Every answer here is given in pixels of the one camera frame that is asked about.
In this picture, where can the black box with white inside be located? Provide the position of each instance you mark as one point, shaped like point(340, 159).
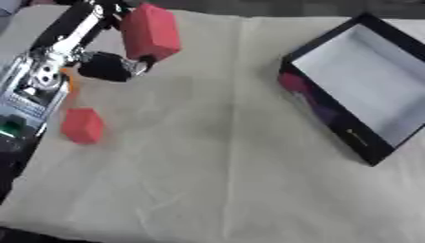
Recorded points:
point(359, 85)

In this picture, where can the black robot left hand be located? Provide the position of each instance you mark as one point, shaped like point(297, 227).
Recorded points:
point(102, 65)

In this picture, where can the large red block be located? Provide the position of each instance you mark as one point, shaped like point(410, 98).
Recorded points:
point(150, 30)

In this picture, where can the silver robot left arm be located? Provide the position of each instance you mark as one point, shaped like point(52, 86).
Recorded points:
point(25, 95)

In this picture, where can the small red block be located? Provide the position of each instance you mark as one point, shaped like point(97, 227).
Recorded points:
point(83, 125)

